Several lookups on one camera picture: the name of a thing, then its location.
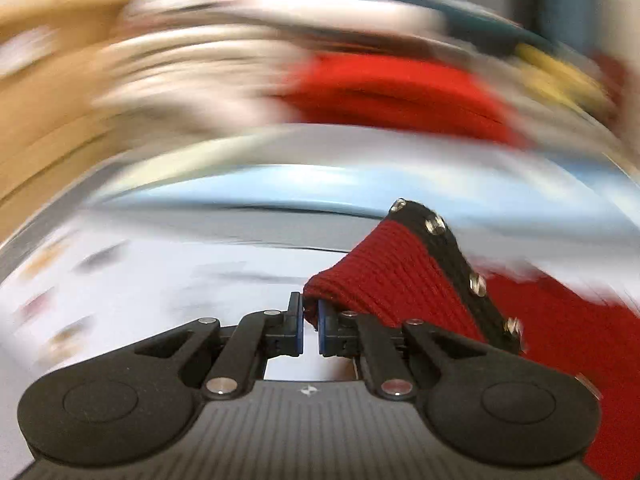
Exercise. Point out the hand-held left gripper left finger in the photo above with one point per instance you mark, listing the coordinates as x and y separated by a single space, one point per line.
298 327

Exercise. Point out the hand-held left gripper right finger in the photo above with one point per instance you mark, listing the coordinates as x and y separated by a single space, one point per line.
323 332

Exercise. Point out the dark red knit garment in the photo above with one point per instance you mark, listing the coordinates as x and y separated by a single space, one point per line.
400 270

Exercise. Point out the bright red cloth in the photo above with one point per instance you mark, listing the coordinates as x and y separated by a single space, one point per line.
400 92

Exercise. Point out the beige cloth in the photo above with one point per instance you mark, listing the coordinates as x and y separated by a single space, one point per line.
190 85

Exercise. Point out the white cloth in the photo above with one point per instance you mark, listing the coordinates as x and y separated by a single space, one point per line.
300 10

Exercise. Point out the brown cardboard box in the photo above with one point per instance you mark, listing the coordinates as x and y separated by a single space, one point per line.
45 110

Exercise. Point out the yellow object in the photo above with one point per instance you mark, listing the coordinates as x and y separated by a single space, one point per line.
560 77

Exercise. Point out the teal cloth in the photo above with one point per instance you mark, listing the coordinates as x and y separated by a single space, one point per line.
475 15

